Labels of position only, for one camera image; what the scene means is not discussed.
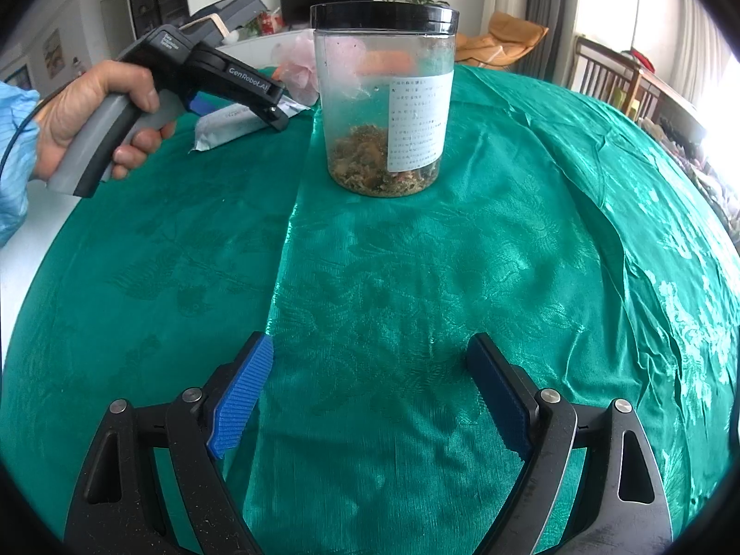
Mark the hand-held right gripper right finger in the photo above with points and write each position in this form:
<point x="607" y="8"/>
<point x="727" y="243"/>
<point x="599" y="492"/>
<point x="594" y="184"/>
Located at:
<point x="497" y="399"/>

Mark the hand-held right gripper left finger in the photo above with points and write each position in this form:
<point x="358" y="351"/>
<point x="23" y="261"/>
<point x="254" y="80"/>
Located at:
<point x="243" y="399"/>

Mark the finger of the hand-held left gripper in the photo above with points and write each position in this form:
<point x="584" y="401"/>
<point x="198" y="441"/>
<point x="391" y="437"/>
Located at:
<point x="199" y="107"/>
<point x="270" y="117"/>

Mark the grey mailer packet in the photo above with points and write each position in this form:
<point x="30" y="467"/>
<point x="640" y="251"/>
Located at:
<point x="231" y="124"/>

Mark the person's left hand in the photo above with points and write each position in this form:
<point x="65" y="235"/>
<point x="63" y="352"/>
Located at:
<point x="75" y="104"/>

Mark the pink bath pouf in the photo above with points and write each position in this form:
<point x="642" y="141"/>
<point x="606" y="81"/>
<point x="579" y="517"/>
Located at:
<point x="298" y="66"/>

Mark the dark grey flat case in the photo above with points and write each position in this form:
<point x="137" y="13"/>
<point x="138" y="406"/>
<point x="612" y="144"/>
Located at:
<point x="237" y="8"/>

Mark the white television cabinet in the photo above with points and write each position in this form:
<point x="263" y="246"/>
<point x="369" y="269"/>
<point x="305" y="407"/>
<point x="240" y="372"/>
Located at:
<point x="260" y="40"/>

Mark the plant with red gift box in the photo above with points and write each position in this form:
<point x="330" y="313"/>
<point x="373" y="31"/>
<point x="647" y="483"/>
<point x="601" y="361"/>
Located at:
<point x="267" y="22"/>

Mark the clear jar with black lid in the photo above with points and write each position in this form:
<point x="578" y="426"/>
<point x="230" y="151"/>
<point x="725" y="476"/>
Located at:
<point x="381" y="98"/>

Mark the green satin tablecloth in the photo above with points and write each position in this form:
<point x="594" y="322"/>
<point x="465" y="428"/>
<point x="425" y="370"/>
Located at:
<point x="404" y="254"/>

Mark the orange rocking chair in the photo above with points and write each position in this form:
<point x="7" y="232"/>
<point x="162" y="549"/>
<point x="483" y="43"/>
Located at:
<point x="509" y="40"/>

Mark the grey curtain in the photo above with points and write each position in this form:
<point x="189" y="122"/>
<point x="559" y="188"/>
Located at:
<point x="549" y="11"/>

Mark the pile of cosmetic bottles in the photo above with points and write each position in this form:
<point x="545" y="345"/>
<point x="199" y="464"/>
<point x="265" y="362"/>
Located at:
<point x="694" y="156"/>

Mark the white sheer curtain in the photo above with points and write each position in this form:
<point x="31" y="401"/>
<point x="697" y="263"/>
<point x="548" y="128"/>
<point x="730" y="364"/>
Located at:
<point x="688" y="40"/>

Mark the framed wall picture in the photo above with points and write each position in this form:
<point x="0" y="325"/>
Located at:
<point x="53" y="52"/>

